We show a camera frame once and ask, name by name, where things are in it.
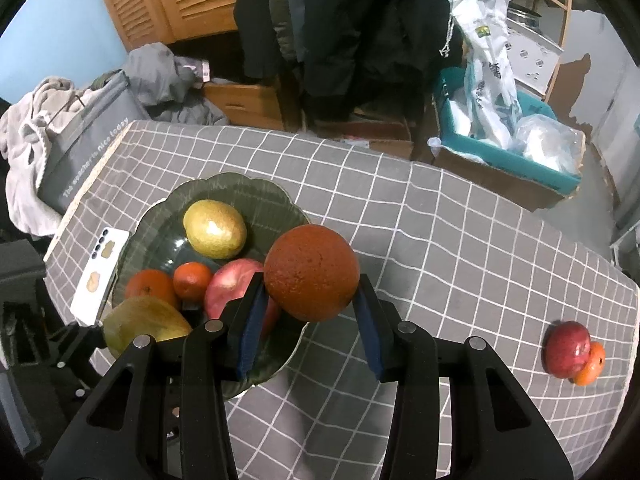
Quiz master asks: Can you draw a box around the clear plastic bag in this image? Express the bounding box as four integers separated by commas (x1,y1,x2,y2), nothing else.
512,114,586,176

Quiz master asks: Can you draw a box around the dark green glass plate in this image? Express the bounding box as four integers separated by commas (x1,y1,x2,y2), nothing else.
111,172,313,401

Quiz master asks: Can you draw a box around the white patterned storage box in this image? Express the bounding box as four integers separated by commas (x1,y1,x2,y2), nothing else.
507,25,566,96

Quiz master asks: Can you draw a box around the small orange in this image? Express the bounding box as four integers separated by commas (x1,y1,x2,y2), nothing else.
572,341,607,387
173,262,213,302

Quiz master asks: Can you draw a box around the wooden shelf rack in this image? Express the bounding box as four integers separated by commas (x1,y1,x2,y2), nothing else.
470,0,573,106

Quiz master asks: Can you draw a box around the red apple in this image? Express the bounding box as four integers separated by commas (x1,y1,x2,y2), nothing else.
204,258,281,336
544,321,592,378

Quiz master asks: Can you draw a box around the teal box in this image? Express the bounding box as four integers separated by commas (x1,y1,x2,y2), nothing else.
432,67,583,196

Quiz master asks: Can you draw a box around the white smartphone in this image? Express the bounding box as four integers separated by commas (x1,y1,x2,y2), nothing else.
70,227,131,325

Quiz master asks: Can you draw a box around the wooden drawer box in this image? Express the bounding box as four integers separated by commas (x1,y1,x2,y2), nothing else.
202,80,286,132

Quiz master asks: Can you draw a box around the yellow-green pear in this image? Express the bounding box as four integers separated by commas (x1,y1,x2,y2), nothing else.
102,296,193,358
182,199,248,260

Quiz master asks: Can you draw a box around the light beige blanket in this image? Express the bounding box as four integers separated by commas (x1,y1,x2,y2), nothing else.
0,76,91,236

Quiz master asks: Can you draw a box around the slim black hanging coat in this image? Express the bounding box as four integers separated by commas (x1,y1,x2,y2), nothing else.
234,0,286,81

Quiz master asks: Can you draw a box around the grey checked tablecloth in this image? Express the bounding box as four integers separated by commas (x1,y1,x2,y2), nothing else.
44,120,640,480

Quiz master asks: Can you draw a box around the grey hanging jacket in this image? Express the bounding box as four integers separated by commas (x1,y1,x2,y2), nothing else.
272,0,308,63

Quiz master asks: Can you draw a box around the tall cardboard box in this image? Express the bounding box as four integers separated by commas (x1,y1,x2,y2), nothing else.
425,95,581,211

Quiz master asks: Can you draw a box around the white printed plastic bag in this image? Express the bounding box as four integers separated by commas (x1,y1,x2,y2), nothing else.
432,0,523,151

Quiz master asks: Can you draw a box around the wooden louvered cabinet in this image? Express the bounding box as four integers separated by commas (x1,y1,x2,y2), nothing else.
90,0,241,53

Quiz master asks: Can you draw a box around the bright large orange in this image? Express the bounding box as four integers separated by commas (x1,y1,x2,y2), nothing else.
124,269,182,311

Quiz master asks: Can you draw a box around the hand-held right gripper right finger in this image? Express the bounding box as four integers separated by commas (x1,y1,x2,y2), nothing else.
354,274,576,480

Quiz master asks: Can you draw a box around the large black hanging coat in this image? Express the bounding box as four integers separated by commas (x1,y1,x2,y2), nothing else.
295,0,451,121

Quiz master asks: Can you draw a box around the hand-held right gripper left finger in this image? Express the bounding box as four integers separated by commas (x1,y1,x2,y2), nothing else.
45,272,271,480

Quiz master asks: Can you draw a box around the dark reddish large orange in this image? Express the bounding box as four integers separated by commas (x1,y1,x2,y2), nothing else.
263,225,361,322

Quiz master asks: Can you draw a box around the grey fabric bag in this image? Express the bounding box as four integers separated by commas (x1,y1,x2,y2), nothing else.
36,70,151,216

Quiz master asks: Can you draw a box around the metal steamer pot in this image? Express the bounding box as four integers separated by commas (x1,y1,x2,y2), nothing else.
507,5,543,28

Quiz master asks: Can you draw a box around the grey clothing pile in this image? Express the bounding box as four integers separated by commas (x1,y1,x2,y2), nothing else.
122,42,231,126

